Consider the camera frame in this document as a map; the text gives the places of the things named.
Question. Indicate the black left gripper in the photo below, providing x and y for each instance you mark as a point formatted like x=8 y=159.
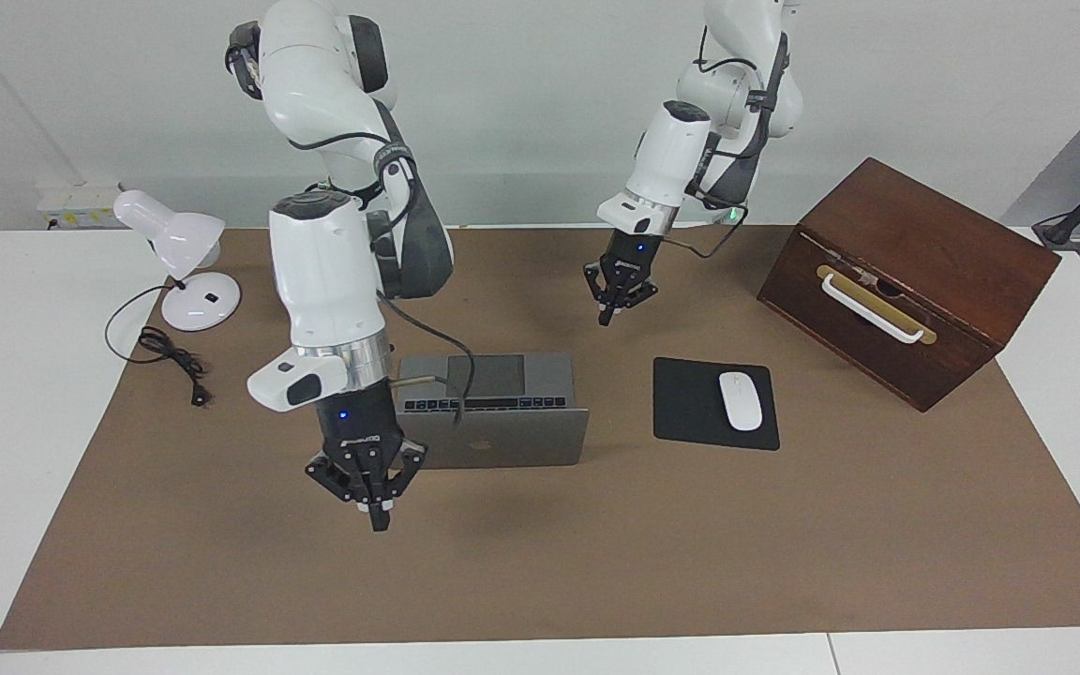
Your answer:
x=631 y=258

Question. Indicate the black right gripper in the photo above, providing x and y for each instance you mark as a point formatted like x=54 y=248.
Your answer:
x=357 y=427

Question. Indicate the white wall power strip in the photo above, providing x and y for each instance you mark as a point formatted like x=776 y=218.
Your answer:
x=81 y=206

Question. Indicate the white desk lamp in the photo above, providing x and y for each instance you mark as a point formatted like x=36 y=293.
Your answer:
x=179 y=234

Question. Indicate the brown table mat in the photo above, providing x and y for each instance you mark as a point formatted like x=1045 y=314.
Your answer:
x=596 y=562

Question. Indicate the brass plate on box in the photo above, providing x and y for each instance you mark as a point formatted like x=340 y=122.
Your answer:
x=880 y=302

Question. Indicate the black mouse pad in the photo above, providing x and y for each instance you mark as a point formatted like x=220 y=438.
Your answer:
x=685 y=403

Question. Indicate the grey aluminium laptop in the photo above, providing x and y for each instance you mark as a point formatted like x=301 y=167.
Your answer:
x=502 y=436

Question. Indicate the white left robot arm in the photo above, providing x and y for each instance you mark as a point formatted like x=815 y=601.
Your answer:
x=671 y=159

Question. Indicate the white computer mouse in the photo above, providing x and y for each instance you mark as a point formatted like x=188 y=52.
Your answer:
x=741 y=401

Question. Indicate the dark brown wooden box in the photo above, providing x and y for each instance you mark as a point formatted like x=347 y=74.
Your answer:
x=934 y=244

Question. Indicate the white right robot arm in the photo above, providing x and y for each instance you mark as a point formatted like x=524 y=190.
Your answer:
x=324 y=272

